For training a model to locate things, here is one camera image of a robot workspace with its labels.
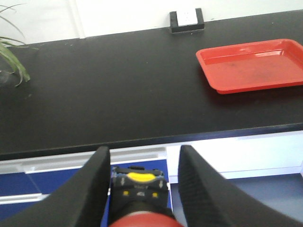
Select red plastic tray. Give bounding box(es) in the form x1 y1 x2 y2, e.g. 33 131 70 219
196 39 303 94

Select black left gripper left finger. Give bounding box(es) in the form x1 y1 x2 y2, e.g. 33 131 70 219
0 147 110 227

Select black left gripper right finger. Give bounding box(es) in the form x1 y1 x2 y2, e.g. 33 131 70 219
178 145 303 227

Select green potted plant leaves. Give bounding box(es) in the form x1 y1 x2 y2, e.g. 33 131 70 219
0 36 31 87

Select red mushroom push button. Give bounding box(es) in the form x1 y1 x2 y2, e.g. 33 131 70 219
107 166 181 227

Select blue lab bench cabinets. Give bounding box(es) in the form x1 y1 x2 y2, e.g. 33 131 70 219
0 131 303 224

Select black white power socket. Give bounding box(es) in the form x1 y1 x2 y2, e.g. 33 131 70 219
169 8 205 34

